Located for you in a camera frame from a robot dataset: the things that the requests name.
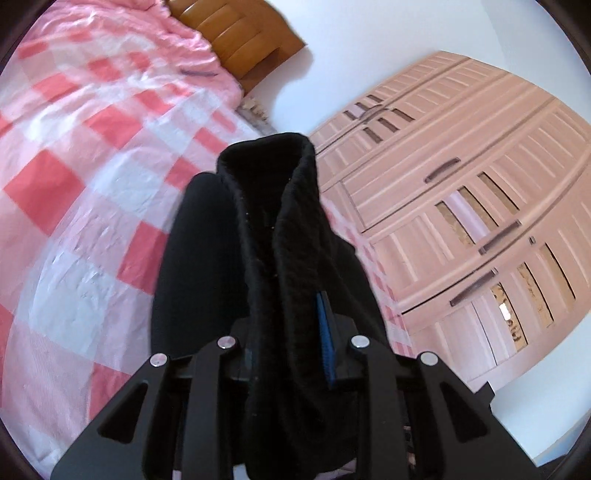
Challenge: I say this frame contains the brown padded wooden headboard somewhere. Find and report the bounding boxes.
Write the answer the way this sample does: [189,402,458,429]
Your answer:
[166,0,309,95]

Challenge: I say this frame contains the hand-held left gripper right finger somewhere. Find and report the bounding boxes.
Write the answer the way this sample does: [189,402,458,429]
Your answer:
[315,291,541,480]

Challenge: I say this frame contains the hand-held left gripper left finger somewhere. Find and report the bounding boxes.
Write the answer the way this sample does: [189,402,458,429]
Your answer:
[51,318,253,480]

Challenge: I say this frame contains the pink wooden wardrobe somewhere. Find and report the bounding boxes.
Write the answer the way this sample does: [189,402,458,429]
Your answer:
[309,51,591,385]

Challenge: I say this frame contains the black pants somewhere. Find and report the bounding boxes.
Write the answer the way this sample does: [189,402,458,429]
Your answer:
[150,132,408,480]

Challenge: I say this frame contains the pink checked blanket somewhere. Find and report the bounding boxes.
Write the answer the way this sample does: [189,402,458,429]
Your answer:
[0,0,413,472]

